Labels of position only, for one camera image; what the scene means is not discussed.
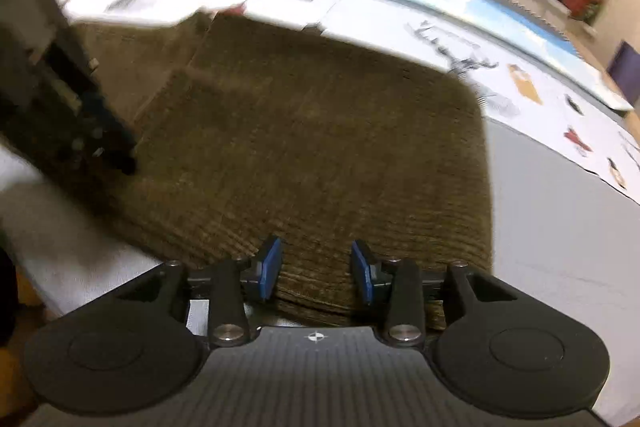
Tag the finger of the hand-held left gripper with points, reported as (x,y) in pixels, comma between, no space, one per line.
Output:
(117,139)

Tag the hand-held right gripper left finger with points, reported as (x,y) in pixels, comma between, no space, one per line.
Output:
(271,269)

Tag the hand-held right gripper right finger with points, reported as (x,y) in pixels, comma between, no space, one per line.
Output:
(360,271)

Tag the purple rolled mat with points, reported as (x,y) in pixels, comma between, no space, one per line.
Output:
(627,69)

